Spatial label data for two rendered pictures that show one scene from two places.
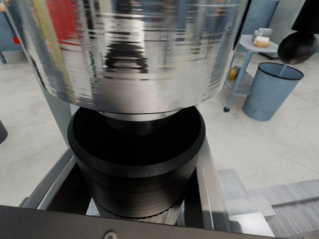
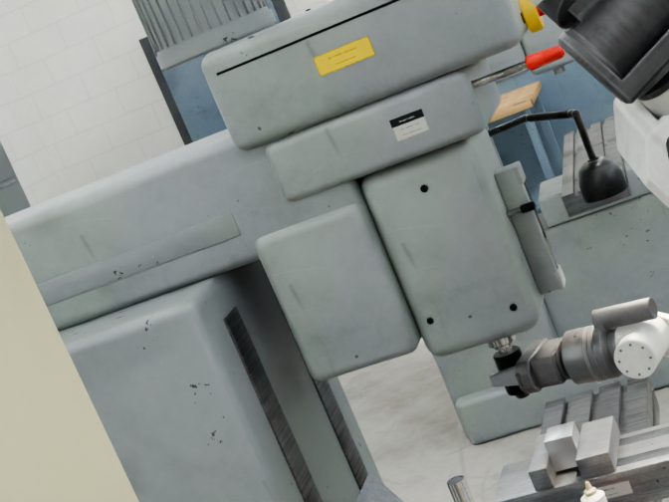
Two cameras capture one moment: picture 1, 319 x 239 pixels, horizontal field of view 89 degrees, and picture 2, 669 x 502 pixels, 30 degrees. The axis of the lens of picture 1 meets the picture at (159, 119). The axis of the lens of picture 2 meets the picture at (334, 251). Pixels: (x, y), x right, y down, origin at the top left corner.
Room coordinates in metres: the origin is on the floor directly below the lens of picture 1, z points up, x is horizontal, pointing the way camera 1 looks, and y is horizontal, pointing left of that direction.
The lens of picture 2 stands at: (-0.83, 1.77, 1.89)
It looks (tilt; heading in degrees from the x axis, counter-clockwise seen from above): 11 degrees down; 302
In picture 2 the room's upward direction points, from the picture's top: 23 degrees counter-clockwise
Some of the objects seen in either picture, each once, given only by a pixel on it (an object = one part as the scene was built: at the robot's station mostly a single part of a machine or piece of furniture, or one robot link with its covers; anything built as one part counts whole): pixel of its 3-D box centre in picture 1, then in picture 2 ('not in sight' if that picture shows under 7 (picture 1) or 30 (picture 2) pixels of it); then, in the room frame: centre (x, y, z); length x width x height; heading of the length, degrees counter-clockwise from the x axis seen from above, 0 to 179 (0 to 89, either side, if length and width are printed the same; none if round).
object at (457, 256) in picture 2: not in sight; (457, 237); (0.05, 0.01, 1.47); 0.21 x 0.19 x 0.32; 103
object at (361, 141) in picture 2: not in sight; (386, 124); (0.09, 0.02, 1.68); 0.34 x 0.24 x 0.10; 13
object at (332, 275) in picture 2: not in sight; (350, 273); (0.24, 0.05, 1.47); 0.24 x 0.19 x 0.26; 103
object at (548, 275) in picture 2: not in sight; (530, 228); (-0.06, -0.02, 1.45); 0.04 x 0.04 x 0.21; 13
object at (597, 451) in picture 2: not in sight; (598, 446); (0.02, -0.15, 0.99); 0.15 x 0.06 x 0.04; 101
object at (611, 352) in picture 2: not in sight; (626, 341); (-0.16, 0.02, 1.24); 0.11 x 0.11 x 0.11; 88
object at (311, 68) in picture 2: not in sight; (370, 40); (0.06, 0.01, 1.81); 0.47 x 0.26 x 0.16; 13
